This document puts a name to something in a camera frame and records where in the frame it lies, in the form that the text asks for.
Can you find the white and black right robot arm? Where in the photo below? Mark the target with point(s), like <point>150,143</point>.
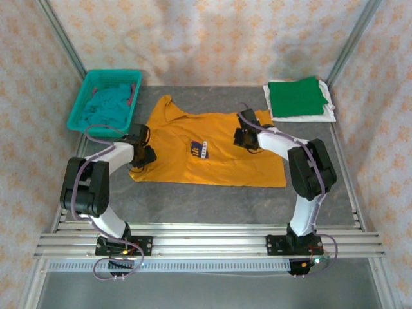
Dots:
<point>277,141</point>

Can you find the orange polo t-shirt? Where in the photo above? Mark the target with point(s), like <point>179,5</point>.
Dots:
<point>225,167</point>

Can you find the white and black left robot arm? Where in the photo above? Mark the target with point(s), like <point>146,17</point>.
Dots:
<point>112,154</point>

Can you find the teal plastic basket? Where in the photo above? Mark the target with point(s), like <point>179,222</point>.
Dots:
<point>106,76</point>

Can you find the aluminium mounting rail beam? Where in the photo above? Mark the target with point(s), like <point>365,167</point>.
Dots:
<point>209,243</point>

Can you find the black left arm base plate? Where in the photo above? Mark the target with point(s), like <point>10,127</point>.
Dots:
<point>146,246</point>

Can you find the white folded t-shirt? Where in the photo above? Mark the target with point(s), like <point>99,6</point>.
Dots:
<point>302,118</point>

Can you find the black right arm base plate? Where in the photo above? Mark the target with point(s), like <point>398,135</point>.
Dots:
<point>273,246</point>

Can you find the patterned fabric backdrop curtain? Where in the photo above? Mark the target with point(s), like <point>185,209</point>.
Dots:
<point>206,38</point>

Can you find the teal crumpled t-shirt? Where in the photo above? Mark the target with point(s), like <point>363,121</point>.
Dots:
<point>106,106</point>

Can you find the green folded t-shirt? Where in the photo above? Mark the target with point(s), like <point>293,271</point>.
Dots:
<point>296,96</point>

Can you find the aluminium frame post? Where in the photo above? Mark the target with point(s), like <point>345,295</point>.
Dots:
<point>61,38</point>
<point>354,38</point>

